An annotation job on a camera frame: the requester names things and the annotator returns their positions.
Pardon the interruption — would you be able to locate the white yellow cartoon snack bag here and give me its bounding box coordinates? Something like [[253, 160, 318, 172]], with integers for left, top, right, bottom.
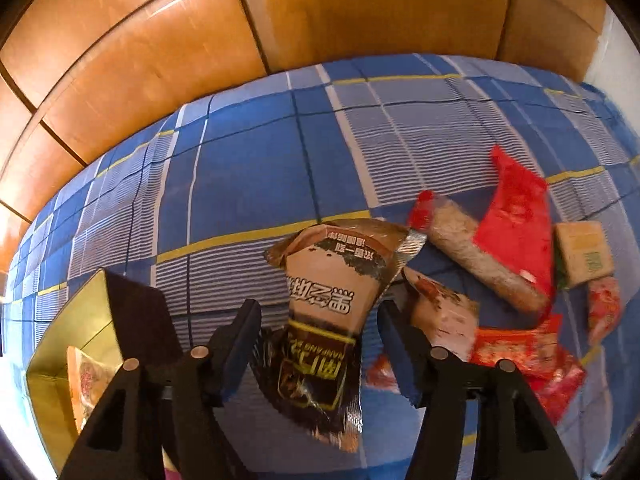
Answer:
[[66, 346, 122, 434]]

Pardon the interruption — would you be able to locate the large red floral snack packet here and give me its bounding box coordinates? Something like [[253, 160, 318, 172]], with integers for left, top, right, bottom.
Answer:
[[470, 313, 587, 425]]

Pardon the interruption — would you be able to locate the pink small snack packet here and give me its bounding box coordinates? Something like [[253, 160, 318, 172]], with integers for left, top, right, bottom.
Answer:
[[588, 276, 623, 347]]

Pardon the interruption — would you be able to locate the dark brown black snack bag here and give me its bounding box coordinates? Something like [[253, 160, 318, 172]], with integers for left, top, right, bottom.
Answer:
[[250, 218, 426, 453]]

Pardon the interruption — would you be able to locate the small red gold snack packet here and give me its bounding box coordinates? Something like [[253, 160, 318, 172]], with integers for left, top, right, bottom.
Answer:
[[364, 353, 399, 393]]

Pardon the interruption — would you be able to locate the gold interior snack box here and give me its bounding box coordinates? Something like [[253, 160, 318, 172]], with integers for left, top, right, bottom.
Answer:
[[26, 269, 182, 474]]

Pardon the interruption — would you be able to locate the white red patterned snack packet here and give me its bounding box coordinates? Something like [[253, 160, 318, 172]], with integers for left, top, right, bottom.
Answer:
[[402, 266, 480, 362]]

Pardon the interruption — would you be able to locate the yellow cracker pack green label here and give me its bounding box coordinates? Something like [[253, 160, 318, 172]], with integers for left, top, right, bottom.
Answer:
[[554, 220, 614, 288]]

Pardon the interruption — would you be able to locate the blue plaid bed sheet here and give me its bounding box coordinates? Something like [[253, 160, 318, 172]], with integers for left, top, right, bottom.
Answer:
[[1, 53, 639, 479]]

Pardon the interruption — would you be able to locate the plain red snack bag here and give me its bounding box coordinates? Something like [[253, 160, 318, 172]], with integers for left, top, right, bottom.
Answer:
[[473, 145, 553, 311]]

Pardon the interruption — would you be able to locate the clear rice cracker roll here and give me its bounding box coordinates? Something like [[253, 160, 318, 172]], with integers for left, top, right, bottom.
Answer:
[[409, 190, 551, 315]]

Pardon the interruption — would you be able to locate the wooden panelled wardrobe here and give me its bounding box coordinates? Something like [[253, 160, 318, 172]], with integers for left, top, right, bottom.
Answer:
[[1, 0, 605, 263]]

